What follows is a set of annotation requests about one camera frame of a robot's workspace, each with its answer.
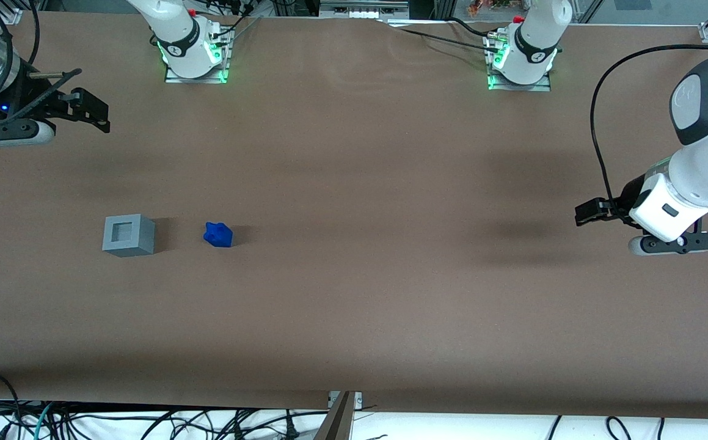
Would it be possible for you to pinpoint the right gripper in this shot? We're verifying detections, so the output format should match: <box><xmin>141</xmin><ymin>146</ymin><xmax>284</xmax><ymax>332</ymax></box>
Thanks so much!
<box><xmin>0</xmin><ymin>61</ymin><xmax>112</xmax><ymax>134</ymax></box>

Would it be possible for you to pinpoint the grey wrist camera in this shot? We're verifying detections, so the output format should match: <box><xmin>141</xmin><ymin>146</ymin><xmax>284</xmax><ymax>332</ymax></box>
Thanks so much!
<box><xmin>0</xmin><ymin>119</ymin><xmax>57</xmax><ymax>148</ymax></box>
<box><xmin>628</xmin><ymin>232</ymin><xmax>708</xmax><ymax>257</ymax></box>

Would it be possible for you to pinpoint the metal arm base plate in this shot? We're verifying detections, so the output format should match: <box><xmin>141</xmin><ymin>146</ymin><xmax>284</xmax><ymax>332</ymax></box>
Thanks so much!
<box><xmin>486</xmin><ymin>34</ymin><xmax>553</xmax><ymax>93</ymax></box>
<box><xmin>164</xmin><ymin>29</ymin><xmax>231</xmax><ymax>85</ymax></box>

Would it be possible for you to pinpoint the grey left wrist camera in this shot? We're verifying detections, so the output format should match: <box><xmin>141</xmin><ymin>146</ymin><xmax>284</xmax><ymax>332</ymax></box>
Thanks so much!
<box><xmin>628</xmin><ymin>232</ymin><xmax>708</xmax><ymax>257</ymax></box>

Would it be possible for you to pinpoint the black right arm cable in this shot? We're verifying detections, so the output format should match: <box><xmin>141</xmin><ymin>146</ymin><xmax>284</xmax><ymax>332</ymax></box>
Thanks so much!
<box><xmin>0</xmin><ymin>0</ymin><xmax>40</xmax><ymax>126</ymax></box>

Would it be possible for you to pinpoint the black base power cable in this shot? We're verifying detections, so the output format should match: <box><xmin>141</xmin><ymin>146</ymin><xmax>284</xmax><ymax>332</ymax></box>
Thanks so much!
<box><xmin>216</xmin><ymin>0</ymin><xmax>264</xmax><ymax>39</ymax></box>

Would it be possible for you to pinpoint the aluminium profile beam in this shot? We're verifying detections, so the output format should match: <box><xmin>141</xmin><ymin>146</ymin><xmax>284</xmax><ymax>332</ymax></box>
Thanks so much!
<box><xmin>313</xmin><ymin>391</ymin><xmax>364</xmax><ymax>440</ymax></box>

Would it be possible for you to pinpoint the long black table cable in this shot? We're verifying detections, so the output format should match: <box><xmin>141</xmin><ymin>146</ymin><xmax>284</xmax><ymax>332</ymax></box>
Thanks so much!
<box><xmin>384</xmin><ymin>21</ymin><xmax>502</xmax><ymax>57</ymax></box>

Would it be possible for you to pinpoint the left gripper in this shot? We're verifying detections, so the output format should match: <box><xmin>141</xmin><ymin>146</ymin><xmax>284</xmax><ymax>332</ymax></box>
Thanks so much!
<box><xmin>575</xmin><ymin>173</ymin><xmax>708</xmax><ymax>243</ymax></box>

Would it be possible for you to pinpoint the aluminium frame corner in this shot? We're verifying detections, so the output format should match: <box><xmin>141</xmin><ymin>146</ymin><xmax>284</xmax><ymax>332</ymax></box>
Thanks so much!
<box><xmin>0</xmin><ymin>0</ymin><xmax>32</xmax><ymax>25</ymax></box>

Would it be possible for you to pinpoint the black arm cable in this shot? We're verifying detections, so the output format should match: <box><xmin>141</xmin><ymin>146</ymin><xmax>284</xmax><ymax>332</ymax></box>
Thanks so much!
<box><xmin>589</xmin><ymin>44</ymin><xmax>708</xmax><ymax>211</ymax></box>
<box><xmin>0</xmin><ymin>0</ymin><xmax>40</xmax><ymax>126</ymax></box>

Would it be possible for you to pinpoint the brown table cover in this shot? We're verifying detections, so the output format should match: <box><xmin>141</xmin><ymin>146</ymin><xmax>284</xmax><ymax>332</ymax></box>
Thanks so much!
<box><xmin>0</xmin><ymin>11</ymin><xmax>708</xmax><ymax>420</ymax></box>

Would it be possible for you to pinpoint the grey background device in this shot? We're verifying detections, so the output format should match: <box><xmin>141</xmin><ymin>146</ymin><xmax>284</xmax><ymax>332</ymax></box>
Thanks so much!
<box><xmin>318</xmin><ymin>0</ymin><xmax>411</xmax><ymax>20</ymax></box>

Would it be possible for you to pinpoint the teal floor cable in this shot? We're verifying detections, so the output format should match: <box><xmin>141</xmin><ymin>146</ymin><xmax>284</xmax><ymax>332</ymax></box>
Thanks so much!
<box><xmin>23</xmin><ymin>401</ymin><xmax>56</xmax><ymax>440</ymax></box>

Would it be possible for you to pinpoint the short black table cable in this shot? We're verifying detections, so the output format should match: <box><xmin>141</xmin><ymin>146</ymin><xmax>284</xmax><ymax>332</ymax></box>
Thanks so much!
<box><xmin>445</xmin><ymin>16</ymin><xmax>492</xmax><ymax>39</ymax></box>

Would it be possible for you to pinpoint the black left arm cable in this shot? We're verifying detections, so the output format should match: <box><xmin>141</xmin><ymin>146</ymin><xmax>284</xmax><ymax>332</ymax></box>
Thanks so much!
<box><xmin>589</xmin><ymin>44</ymin><xmax>708</xmax><ymax>211</ymax></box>

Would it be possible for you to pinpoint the blue plastic part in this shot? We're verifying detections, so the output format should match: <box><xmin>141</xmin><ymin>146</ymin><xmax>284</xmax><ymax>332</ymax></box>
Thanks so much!
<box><xmin>203</xmin><ymin>221</ymin><xmax>233</xmax><ymax>248</ymax></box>

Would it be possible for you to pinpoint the gray square base block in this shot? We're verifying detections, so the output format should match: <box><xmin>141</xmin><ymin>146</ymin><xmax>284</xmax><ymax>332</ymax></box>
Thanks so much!
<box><xmin>102</xmin><ymin>214</ymin><xmax>156</xmax><ymax>258</ymax></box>

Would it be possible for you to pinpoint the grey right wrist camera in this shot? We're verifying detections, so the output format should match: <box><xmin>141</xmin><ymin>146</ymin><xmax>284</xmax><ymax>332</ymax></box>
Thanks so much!
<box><xmin>0</xmin><ymin>119</ymin><xmax>57</xmax><ymax>148</ymax></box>

